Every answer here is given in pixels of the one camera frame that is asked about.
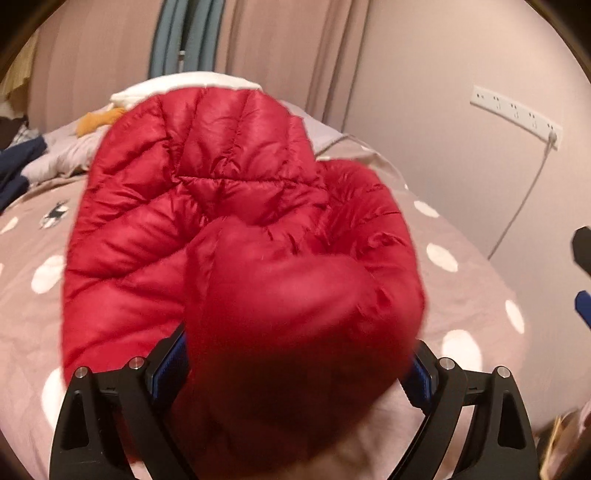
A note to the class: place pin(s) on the navy blue garment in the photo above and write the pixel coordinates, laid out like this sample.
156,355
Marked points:
18,166

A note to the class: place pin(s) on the white wall power strip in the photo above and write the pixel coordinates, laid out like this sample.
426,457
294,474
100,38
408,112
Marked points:
517,115

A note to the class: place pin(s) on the tan crumpled thing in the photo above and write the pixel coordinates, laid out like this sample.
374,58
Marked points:
565,443

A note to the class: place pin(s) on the red down jacket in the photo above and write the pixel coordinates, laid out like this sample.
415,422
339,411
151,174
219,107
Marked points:
231,184

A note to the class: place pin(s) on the blue-grey curtain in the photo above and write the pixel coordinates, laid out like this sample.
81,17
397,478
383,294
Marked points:
198,32

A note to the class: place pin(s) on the pink curtain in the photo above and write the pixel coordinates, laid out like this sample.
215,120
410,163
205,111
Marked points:
286,46

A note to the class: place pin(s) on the white pillow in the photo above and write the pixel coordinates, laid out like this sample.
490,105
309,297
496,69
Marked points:
184,83

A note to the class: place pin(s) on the light checked cloth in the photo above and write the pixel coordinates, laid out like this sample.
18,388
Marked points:
27,137

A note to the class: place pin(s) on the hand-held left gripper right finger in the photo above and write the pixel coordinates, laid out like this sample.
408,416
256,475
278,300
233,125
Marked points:
421,374

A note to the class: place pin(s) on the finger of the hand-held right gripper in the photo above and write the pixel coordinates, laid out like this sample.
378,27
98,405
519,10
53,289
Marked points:
582,249
584,308

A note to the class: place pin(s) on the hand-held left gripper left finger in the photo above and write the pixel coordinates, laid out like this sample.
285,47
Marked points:
173,364

